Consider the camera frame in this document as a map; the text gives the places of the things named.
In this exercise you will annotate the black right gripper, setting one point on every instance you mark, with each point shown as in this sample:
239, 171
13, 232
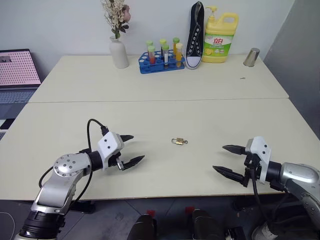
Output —
251, 165

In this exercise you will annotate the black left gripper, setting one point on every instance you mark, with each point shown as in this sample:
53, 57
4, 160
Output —
115, 160

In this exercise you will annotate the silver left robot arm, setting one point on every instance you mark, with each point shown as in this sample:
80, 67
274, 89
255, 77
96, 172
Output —
65, 170

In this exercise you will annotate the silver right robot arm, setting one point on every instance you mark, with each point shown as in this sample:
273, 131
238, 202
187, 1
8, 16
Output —
300, 175

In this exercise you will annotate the small brass padlock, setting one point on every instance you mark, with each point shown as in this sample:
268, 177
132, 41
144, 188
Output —
178, 141

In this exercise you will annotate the dark rounded shape, red tab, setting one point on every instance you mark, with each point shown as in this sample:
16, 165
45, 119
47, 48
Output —
205, 225
143, 227

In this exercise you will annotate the black table foot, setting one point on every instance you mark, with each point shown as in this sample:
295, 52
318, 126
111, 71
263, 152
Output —
82, 207

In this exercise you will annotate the silver cylindrical robot part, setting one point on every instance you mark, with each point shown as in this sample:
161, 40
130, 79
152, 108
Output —
265, 232

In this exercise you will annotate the blue test tube rack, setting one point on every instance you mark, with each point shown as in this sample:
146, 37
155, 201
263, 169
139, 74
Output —
156, 68

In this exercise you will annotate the green-capped tube, red liquid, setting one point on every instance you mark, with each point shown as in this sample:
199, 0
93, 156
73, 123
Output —
151, 56

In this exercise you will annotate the white ceramic vase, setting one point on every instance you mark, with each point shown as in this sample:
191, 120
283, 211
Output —
119, 53

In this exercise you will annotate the metal cup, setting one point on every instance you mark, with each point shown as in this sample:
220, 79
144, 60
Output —
252, 57

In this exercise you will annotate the green-capped test tube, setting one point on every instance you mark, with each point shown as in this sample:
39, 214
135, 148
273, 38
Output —
149, 43
163, 43

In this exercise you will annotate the green-capped tube, yellow liquid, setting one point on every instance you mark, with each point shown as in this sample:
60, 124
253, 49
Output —
176, 45

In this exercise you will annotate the yellow detergent bottle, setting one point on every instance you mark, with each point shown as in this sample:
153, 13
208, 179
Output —
220, 37

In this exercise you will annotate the black canvas sneaker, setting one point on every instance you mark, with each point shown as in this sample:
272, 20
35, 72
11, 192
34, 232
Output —
195, 37

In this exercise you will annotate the dried flower bouquet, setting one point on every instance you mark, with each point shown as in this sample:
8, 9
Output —
116, 17

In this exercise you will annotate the laptop with pink screen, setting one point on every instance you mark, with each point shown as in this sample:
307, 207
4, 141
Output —
17, 67

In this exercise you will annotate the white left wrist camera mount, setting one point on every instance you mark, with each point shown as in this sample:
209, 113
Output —
108, 143

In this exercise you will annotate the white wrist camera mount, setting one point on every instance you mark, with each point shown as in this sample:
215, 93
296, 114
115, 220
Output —
262, 150
108, 143

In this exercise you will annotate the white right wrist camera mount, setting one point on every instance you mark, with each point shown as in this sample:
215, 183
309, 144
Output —
262, 150

